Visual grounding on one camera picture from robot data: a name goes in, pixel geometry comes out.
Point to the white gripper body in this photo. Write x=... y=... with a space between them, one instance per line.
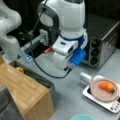
x=64 y=49

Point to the orange toy carrot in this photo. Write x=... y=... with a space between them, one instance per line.
x=107 y=86

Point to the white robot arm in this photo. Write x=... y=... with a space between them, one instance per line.
x=68 y=16

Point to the grey metal drawer bin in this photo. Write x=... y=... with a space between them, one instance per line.
x=48 y=84

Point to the green toy vegetable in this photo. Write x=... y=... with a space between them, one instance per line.
x=33 y=77

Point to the stainless toaster oven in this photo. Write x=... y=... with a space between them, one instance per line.
x=102 y=37

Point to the yellow toy vegetable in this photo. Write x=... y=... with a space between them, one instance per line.
x=20 y=69

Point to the pink frying pan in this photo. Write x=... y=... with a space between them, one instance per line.
x=102 y=89

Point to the wooden shelf cabinet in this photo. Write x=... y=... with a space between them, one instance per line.
x=32 y=99

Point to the teal bowl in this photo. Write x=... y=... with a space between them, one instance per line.
x=82 y=117

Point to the white induction cooker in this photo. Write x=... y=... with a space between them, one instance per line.
x=113 y=106

